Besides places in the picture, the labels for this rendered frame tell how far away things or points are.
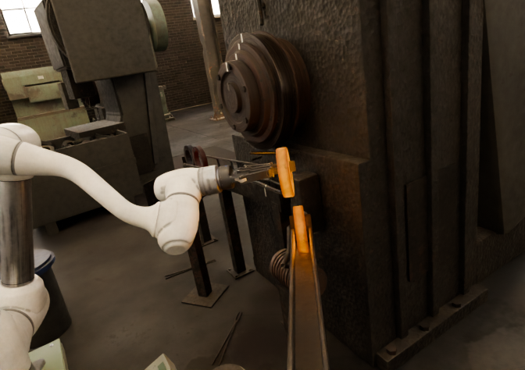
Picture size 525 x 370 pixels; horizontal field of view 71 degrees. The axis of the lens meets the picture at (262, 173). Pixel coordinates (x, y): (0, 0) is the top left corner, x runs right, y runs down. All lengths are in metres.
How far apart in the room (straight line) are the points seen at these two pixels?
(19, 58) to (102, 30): 7.47
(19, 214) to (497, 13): 1.87
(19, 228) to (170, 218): 0.60
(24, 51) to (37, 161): 10.21
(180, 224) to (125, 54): 3.14
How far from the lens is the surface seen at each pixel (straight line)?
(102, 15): 4.05
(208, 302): 2.19
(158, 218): 1.06
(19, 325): 1.50
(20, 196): 1.45
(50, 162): 1.22
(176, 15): 12.15
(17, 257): 1.52
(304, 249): 1.18
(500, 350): 1.90
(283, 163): 1.07
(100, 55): 3.98
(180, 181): 1.15
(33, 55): 11.38
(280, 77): 1.34
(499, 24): 1.81
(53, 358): 1.63
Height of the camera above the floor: 1.26
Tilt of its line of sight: 18 degrees down
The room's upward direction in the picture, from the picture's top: 9 degrees counter-clockwise
